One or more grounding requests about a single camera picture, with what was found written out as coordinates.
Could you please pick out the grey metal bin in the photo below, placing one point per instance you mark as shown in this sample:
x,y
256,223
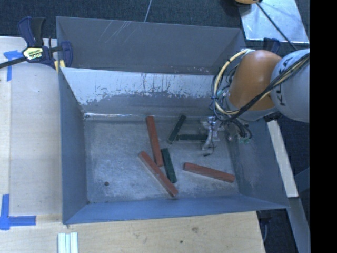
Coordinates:
x,y
123,151

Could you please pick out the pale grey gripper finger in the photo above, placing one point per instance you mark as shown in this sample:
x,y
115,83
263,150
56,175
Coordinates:
x,y
207,142
216,136

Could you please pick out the red-brown flat block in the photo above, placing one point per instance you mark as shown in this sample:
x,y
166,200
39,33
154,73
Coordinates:
x,y
154,141
158,173
209,172

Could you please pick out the dark green flat block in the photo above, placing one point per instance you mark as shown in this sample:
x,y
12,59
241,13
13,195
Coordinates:
x,y
191,137
177,128
169,165

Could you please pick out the pale wood board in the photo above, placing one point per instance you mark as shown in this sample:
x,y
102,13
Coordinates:
x,y
34,141

